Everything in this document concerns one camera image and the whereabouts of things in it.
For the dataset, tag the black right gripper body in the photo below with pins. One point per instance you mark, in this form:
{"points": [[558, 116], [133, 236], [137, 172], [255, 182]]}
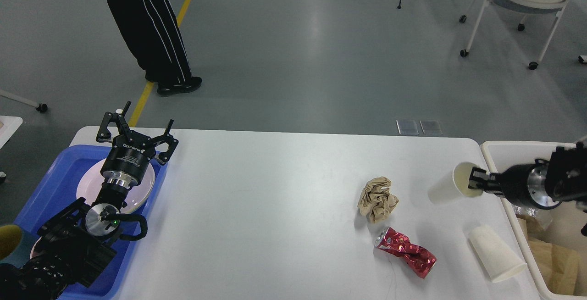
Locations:
{"points": [[524, 186]]}

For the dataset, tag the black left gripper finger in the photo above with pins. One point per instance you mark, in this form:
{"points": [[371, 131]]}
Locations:
{"points": [[125, 137], [161, 147]]}

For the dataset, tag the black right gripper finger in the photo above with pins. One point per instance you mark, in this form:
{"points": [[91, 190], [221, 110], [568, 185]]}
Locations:
{"points": [[479, 179]]}

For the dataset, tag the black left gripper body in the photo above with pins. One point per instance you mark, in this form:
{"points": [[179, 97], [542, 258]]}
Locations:
{"points": [[128, 161]]}

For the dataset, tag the white paper cup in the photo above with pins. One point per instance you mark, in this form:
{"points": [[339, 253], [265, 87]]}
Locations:
{"points": [[454, 185], [498, 259]]}

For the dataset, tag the pink plate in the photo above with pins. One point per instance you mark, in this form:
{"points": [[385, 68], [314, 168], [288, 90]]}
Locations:
{"points": [[90, 185]]}

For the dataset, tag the large brown paper bag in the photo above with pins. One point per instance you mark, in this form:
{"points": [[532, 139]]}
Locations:
{"points": [[562, 268]]}

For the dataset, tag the red foil wrapper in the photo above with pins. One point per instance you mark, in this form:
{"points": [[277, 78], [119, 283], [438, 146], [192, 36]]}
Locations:
{"points": [[420, 260]]}

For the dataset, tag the brown paper ball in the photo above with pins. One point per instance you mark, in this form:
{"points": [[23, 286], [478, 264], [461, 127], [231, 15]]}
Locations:
{"points": [[376, 202]]}

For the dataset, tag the small brown paper bag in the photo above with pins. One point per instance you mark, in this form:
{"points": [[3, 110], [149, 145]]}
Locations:
{"points": [[531, 227]]}

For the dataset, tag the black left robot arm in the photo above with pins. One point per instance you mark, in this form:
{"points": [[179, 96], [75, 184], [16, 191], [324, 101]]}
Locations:
{"points": [[75, 245]]}

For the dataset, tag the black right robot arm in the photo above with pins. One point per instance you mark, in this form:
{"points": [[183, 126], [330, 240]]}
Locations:
{"points": [[566, 178]]}

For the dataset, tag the white plastic bin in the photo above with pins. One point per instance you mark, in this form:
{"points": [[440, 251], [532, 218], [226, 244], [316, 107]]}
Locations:
{"points": [[567, 221]]}

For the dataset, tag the right floor plate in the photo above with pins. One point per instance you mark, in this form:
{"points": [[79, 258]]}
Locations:
{"points": [[431, 127]]}

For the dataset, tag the floor plate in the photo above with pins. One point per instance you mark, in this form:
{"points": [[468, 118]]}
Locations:
{"points": [[431, 127], [407, 127]]}

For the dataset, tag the left floor plate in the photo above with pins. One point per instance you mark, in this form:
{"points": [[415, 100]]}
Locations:
{"points": [[407, 127]]}

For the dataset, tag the white side table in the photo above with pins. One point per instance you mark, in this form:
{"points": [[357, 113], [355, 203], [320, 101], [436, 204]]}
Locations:
{"points": [[9, 126]]}

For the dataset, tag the person in black tracksuit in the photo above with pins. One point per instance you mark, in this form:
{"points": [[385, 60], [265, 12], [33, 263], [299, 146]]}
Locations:
{"points": [[150, 30]]}

